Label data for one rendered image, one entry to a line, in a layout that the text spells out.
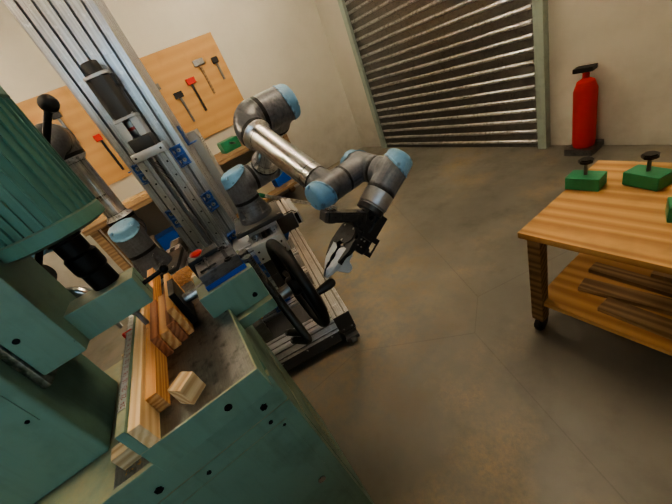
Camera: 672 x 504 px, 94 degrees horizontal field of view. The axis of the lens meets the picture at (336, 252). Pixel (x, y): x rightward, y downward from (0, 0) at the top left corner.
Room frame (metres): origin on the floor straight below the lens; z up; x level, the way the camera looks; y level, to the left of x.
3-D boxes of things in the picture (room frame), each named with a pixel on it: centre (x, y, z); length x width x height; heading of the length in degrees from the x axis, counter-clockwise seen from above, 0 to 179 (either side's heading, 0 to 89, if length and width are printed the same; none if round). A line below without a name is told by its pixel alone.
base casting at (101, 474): (0.59, 0.57, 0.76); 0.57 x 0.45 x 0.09; 109
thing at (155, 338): (0.63, 0.44, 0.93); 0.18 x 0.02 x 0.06; 19
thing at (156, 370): (0.70, 0.48, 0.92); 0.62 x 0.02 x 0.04; 19
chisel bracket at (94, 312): (0.63, 0.48, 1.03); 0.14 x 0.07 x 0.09; 109
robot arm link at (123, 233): (1.35, 0.76, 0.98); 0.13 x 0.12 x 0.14; 21
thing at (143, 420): (0.63, 0.48, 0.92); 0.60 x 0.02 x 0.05; 19
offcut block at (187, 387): (0.41, 0.33, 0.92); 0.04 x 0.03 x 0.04; 151
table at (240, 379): (0.67, 0.36, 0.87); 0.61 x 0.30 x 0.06; 19
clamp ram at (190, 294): (0.67, 0.35, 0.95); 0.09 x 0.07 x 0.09; 19
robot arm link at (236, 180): (1.40, 0.26, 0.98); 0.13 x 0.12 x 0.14; 117
